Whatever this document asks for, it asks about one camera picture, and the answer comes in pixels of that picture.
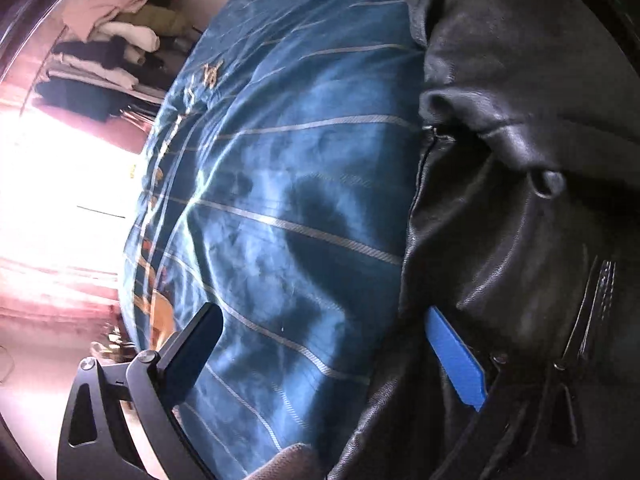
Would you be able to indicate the pink curtain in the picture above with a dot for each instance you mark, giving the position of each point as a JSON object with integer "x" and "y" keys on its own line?
{"x": 45, "y": 280}

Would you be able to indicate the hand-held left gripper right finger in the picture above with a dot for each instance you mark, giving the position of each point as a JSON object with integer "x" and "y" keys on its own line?
{"x": 457, "y": 357}

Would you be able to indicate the black leather jacket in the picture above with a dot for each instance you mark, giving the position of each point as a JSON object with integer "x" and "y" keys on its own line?
{"x": 505, "y": 210}

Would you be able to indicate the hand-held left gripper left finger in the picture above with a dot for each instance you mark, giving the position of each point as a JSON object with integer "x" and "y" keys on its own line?
{"x": 192, "y": 347}

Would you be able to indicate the blue striped bed cover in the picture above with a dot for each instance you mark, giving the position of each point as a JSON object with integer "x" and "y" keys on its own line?
{"x": 280, "y": 185}

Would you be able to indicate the pile of folded clothes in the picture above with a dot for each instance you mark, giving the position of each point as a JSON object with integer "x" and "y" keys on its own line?
{"x": 112, "y": 50}

